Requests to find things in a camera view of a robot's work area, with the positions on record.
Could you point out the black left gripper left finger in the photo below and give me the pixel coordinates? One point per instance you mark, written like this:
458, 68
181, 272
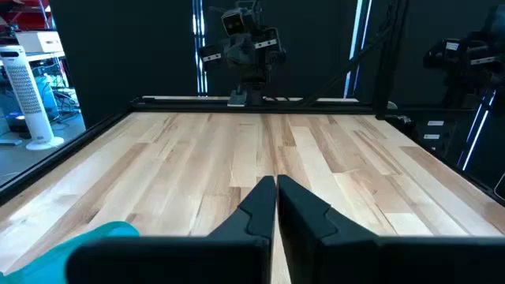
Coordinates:
236, 256

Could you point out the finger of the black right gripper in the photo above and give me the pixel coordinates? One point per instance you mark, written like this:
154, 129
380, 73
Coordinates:
260, 45
225, 53

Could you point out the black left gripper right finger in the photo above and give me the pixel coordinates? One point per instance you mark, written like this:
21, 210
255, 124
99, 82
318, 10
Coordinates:
323, 252

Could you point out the teal towel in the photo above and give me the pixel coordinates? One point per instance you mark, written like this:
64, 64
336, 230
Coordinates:
47, 260

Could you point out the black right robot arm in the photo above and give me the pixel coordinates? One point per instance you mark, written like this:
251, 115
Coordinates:
246, 90

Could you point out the black partition panel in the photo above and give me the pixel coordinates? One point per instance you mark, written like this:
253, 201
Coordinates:
118, 59

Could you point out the white cardboard box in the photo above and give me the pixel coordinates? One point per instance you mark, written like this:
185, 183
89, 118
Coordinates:
39, 41

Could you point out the white tower fan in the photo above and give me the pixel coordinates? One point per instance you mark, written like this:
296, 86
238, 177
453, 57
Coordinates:
27, 94

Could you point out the red metal rack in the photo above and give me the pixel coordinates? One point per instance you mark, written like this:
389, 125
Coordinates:
23, 13

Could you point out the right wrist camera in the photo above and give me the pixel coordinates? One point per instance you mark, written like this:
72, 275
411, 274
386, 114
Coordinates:
233, 23

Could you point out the black aluminium table frame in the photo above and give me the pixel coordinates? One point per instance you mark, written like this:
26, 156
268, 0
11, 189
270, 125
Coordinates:
177, 106

